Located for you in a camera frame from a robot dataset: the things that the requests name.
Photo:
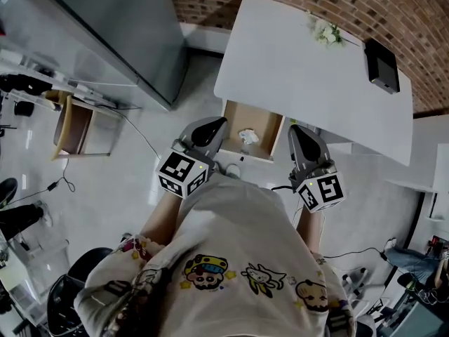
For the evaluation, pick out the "black box device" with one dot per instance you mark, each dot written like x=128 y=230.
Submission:
x=382 y=67

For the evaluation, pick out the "grey metal cabinet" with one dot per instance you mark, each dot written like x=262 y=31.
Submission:
x=115 y=30

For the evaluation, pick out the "white flower bouquet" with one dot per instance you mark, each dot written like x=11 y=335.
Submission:
x=328 y=32

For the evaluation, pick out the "person's right forearm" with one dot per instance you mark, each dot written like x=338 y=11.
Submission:
x=310 y=230

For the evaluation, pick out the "person's white shoe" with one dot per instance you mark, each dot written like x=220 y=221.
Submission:
x=233 y=170

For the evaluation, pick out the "white metal rack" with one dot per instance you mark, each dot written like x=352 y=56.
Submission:
x=80 y=90

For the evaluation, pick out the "white shelf unit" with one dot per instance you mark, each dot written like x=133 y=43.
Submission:
x=424 y=184

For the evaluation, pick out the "wooden chair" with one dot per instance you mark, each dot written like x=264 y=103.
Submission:
x=73 y=128

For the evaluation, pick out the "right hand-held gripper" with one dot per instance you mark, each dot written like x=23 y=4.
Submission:
x=322 y=191

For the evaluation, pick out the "white-blue plastic bag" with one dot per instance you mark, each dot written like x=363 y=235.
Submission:
x=248 y=136

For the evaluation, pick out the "wooden drawer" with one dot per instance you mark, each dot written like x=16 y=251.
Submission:
x=256 y=118

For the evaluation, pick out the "black office chair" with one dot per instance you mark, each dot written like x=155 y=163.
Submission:
x=80 y=269

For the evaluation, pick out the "person's left forearm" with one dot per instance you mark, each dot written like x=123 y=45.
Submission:
x=163 y=216

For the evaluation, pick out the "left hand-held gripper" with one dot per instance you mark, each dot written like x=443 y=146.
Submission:
x=179 y=170

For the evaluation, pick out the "black harness buckle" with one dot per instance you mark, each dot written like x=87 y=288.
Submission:
x=341 y=325
x=115 y=289

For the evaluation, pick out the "white cartoon print shirt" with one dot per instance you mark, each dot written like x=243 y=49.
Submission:
x=228 y=230

